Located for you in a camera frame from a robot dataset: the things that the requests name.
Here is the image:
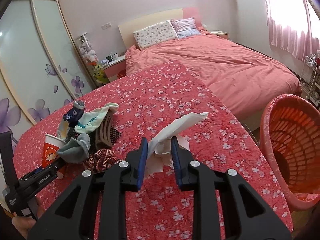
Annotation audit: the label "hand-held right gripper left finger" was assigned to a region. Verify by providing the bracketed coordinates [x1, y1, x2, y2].
[27, 137, 148, 240]

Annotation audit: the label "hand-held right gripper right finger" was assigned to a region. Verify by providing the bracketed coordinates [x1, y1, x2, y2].
[170, 137, 293, 240]

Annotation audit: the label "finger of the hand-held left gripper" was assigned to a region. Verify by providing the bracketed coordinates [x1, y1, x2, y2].
[53, 160, 66, 180]

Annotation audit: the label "red paper cup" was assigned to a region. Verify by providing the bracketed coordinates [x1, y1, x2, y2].
[41, 133, 66, 180]

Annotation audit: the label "white tissue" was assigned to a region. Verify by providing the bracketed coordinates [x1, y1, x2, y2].
[146, 112, 209, 173]

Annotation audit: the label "brown hair claw clip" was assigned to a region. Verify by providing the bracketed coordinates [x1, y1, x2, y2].
[94, 111, 116, 151]

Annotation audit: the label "pale green white sock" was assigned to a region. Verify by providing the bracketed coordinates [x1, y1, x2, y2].
[74, 102, 119, 135]

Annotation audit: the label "orange plastic basket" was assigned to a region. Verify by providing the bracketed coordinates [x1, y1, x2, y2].
[259, 94, 320, 213]

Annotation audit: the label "person's left hand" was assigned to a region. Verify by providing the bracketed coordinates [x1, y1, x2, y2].
[10, 196, 45, 240]

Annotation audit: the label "grey sock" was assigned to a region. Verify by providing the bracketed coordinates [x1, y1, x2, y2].
[57, 133, 91, 163]

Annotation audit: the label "black mesh cloth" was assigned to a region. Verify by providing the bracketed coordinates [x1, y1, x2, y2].
[109, 125, 122, 146]

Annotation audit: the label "white yellow sock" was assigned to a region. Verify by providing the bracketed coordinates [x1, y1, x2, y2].
[57, 120, 71, 141]

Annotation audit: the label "maroon plaid scrunchie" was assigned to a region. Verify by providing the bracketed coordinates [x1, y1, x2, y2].
[83, 149, 125, 172]

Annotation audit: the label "dark blue patterned sock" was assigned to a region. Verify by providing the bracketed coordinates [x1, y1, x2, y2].
[63, 100, 86, 128]

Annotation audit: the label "red floral tablecloth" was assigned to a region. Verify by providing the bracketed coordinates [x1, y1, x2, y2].
[12, 60, 293, 240]

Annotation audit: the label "pink nightstand with white top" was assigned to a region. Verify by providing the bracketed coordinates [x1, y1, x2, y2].
[101, 55, 127, 83]

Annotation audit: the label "bed with pink duvet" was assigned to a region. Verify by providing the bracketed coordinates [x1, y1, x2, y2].
[125, 31, 302, 121]

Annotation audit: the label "floral sliding wardrobe door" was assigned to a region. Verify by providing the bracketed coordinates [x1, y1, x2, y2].
[0, 0, 97, 151]

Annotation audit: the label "hanging group of plush toys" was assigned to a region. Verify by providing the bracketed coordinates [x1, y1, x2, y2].
[76, 33, 110, 83]

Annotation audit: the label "white printed pillow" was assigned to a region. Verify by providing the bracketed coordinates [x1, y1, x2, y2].
[133, 21, 179, 51]

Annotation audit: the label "pink striped pillow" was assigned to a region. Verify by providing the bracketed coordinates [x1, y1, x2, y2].
[171, 17, 202, 39]

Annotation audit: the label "pink nightstand with cream top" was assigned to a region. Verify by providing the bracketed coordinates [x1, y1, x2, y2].
[207, 30, 230, 41]

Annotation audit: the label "cream pink headboard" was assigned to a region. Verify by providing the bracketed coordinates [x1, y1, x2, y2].
[118, 8, 203, 51]

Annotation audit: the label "pink curtain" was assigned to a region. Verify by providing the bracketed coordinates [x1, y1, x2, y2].
[261, 0, 320, 59]

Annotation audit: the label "white bed frame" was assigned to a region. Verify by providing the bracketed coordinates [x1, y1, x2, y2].
[242, 115, 263, 132]

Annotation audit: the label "white wire rack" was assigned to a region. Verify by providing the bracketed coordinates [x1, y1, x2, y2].
[300, 55, 320, 111]

